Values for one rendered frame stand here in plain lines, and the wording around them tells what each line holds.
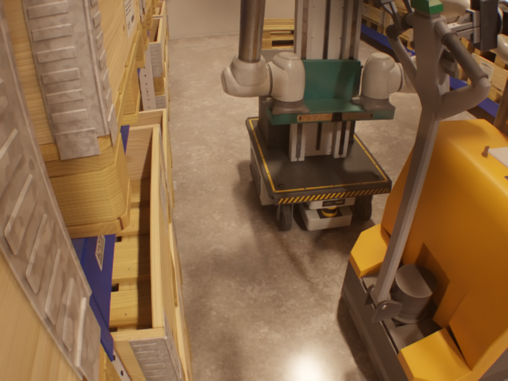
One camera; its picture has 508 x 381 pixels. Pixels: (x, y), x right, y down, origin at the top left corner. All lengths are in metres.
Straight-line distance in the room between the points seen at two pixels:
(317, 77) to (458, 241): 1.10
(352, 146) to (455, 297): 1.36
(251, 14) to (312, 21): 0.45
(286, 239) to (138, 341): 1.64
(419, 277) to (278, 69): 1.08
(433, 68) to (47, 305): 0.91
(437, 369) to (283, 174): 1.31
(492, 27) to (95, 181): 0.91
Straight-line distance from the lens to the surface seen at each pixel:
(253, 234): 2.26
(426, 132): 1.07
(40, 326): 0.19
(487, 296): 1.34
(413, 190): 1.16
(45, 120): 0.46
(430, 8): 0.92
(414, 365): 1.46
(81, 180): 0.49
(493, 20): 1.04
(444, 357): 1.47
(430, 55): 0.96
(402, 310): 1.56
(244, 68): 1.75
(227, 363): 1.74
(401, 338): 1.55
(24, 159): 0.19
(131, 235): 1.21
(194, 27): 6.45
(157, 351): 0.72
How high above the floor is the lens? 1.52
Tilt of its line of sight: 36 degrees down
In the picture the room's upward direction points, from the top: straight up
